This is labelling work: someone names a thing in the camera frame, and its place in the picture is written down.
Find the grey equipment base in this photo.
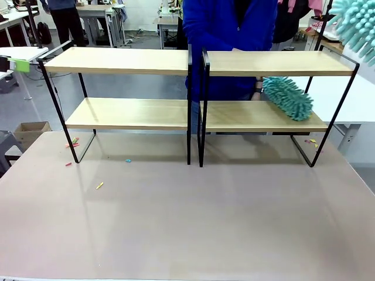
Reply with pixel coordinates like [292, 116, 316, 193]
[0, 76, 20, 94]

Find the black backpack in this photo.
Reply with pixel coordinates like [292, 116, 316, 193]
[36, 22, 53, 44]

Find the large white table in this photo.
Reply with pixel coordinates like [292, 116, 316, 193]
[304, 63, 375, 165]

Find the person in black clothes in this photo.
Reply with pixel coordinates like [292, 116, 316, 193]
[39, 0, 79, 47]

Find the black stand pole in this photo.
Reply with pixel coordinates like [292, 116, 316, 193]
[25, 0, 43, 49]

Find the wood-topped table grey frame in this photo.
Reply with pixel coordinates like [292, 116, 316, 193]
[74, 4, 127, 49]

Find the small wooden table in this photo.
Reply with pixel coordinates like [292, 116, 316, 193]
[298, 28, 344, 56]

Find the small white desk grey frame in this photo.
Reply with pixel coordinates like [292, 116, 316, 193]
[152, 16, 180, 50]

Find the wooden two-tier shelf black frame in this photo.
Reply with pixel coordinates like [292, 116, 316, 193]
[197, 45, 360, 168]
[36, 40, 193, 165]

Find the white plastic bag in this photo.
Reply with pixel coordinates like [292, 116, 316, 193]
[310, 14, 344, 42]

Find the thin black pole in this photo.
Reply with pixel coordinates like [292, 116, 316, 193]
[318, 0, 334, 51]

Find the grey chair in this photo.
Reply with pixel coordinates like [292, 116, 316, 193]
[0, 130, 26, 176]

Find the white table with grey legs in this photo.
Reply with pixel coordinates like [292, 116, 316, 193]
[0, 46, 49, 101]

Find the black hanging jacket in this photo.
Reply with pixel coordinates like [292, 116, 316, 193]
[277, 0, 312, 44]

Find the teal chenille duster with handle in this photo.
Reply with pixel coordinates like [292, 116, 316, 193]
[327, 0, 375, 67]

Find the person in blue jacket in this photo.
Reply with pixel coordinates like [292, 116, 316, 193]
[181, 0, 278, 135]

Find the cardboard box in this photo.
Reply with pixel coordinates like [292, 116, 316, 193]
[13, 121, 53, 152]

